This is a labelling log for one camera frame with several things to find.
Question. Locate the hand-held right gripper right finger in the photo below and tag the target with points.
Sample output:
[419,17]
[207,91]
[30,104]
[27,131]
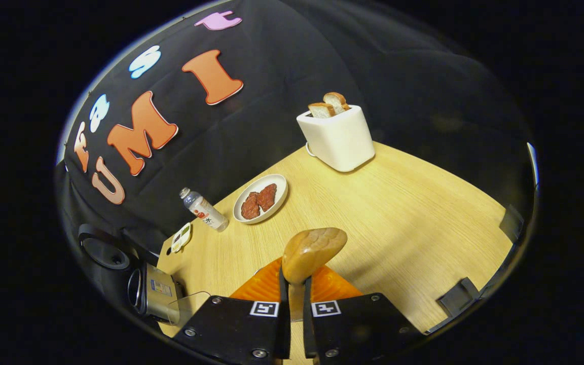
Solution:
[307,324]

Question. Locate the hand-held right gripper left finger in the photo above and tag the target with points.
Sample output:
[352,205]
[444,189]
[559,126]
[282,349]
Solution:
[285,324]

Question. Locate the wooden spoon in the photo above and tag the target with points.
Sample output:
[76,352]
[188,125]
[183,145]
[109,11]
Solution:
[312,251]

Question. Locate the black rice cooker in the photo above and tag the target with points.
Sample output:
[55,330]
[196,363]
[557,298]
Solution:
[155,294]

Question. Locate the red meat piece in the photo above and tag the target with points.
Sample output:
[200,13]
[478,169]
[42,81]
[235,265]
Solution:
[250,207]
[267,197]

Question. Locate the white divided bean dish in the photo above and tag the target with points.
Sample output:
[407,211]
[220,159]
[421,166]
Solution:
[181,237]

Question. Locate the white round plate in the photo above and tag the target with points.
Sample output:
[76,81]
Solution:
[279,188]

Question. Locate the clear plastic drink bottle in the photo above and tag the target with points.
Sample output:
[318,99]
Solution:
[206,213]

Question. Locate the black table edge clamp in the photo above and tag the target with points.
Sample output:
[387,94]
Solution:
[458,298]
[511,223]

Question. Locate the white toaster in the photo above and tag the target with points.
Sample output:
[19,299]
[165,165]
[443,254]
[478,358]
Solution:
[337,139]

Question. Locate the toast bread slice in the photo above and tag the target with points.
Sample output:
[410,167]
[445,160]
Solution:
[321,110]
[336,101]

